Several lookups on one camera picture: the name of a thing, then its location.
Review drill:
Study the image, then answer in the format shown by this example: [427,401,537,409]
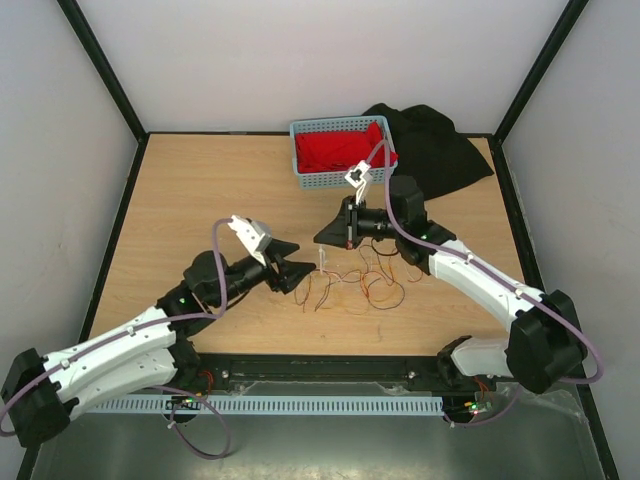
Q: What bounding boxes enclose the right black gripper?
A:
[313,195,403,251]

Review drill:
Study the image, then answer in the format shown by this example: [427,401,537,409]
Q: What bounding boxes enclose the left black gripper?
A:
[212,239,315,309]

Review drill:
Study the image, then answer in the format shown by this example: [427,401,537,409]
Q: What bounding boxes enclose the orange thin wire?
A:
[294,254,401,316]

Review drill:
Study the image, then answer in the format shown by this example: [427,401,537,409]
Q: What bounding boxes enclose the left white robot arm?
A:
[1,239,316,448]

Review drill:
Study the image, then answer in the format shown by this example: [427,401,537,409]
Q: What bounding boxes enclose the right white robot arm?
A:
[314,176,587,394]

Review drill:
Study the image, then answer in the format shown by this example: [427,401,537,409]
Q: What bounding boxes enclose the red cloth in basket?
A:
[294,123,384,174]

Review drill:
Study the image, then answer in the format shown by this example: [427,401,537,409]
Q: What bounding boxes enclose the light blue perforated basket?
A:
[290,115,395,190]

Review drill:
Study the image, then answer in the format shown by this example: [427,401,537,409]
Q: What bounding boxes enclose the black folded cloth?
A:
[364,103,493,200]

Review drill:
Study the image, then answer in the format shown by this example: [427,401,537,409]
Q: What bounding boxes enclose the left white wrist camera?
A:
[229,215,272,266]

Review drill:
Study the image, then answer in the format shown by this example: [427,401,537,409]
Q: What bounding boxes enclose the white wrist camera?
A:
[344,160,373,205]
[229,215,272,266]

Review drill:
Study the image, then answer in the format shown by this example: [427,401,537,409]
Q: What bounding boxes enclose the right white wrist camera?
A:
[344,160,373,205]

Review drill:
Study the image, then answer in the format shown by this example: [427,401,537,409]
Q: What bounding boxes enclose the black metal frame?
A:
[14,0,621,480]

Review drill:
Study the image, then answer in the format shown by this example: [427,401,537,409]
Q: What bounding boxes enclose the light blue slotted cable duct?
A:
[91,394,443,417]

